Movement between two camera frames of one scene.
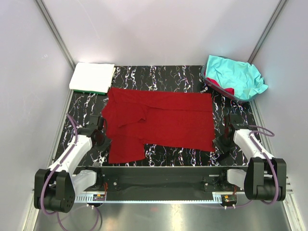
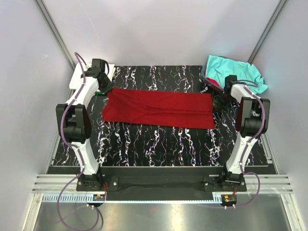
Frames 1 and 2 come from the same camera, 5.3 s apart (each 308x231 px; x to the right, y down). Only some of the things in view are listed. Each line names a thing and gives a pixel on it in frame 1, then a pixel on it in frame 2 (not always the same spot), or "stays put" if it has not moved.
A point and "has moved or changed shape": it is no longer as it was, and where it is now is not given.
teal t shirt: x=244 y=78 stays put
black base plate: x=164 y=181 stays put
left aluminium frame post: x=56 y=32 stays put
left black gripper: x=107 y=143 to x=107 y=89
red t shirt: x=135 y=119 has moved or changed shape
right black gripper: x=217 y=142 to x=217 y=104
